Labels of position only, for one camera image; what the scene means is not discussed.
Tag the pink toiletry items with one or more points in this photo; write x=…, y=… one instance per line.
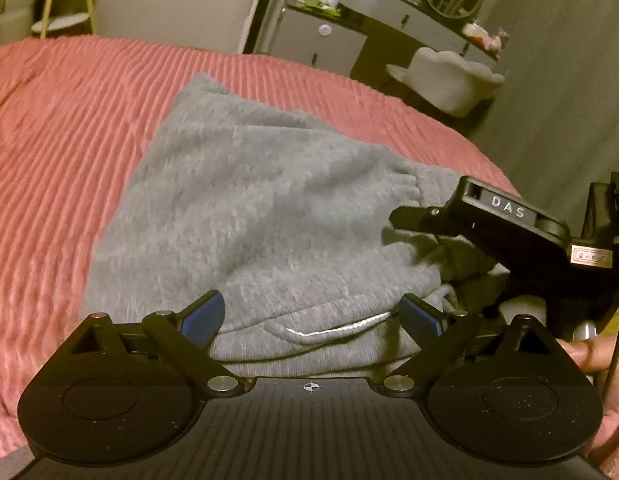
x=487, y=35

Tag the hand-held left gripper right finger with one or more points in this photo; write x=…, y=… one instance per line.
x=422, y=317

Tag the person's right hand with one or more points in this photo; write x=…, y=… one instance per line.
x=617, y=410

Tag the white upholstered chair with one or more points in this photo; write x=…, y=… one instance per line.
x=452, y=82

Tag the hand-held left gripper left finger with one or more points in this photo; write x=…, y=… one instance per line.
x=204, y=317

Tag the grey hooded sweatshirt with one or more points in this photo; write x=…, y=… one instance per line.
x=269, y=220

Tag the black-topped vanity desk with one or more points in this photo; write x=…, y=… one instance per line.
x=404, y=25

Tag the white drawer cabinet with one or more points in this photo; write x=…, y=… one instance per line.
x=322, y=45

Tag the pink ribbed blanket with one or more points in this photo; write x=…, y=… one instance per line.
x=64, y=160

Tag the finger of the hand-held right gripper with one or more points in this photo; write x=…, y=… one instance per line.
x=419, y=217

